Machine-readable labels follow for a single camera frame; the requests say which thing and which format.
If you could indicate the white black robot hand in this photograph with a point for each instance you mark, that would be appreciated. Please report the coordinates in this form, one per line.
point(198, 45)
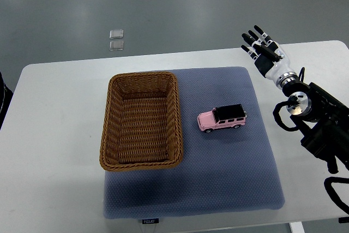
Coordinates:
point(268, 56)

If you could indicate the pink toy car black roof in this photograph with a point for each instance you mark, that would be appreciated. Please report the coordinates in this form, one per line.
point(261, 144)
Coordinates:
point(223, 117)

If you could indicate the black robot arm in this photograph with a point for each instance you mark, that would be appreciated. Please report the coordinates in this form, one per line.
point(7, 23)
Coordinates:
point(323, 121)

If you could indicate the brown wicker basket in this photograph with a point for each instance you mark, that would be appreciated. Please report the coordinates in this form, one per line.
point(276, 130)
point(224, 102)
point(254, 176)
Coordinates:
point(142, 125)

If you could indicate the blue grey cushion mat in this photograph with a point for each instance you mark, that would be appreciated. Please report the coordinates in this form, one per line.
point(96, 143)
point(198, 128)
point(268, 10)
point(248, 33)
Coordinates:
point(226, 170)

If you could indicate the lower clear floor plate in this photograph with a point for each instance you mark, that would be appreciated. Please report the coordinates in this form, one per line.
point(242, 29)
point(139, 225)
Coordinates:
point(116, 45)

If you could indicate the clear floor plate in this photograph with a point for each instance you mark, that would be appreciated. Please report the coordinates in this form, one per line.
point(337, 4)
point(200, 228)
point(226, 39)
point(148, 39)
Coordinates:
point(116, 34)
point(116, 45)

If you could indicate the upper clear floor plate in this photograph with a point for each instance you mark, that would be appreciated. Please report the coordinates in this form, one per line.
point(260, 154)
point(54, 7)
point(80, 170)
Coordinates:
point(116, 34)

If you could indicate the white table leg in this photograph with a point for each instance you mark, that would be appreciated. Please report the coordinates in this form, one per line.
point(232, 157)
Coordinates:
point(296, 227)

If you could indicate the black object at left edge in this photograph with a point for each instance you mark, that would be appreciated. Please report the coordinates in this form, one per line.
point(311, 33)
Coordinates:
point(6, 95)

